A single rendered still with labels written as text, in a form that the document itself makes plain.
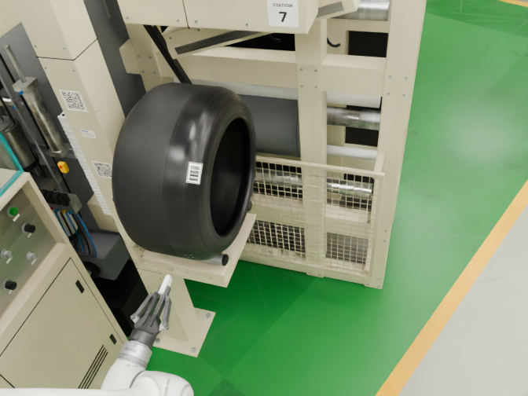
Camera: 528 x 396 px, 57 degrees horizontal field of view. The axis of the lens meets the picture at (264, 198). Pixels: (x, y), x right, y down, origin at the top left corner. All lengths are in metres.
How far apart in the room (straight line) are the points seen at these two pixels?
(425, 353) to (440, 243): 0.72
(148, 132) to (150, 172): 0.12
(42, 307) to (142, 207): 0.71
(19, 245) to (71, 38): 0.79
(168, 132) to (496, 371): 1.93
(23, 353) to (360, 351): 1.53
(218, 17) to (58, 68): 0.50
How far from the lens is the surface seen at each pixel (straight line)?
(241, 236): 1.99
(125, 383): 1.48
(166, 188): 1.43
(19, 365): 2.05
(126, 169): 1.49
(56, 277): 2.06
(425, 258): 2.97
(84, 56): 1.57
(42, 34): 1.55
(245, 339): 2.65
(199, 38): 1.77
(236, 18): 1.52
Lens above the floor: 2.31
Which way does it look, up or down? 45 degrees down
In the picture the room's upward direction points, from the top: 7 degrees counter-clockwise
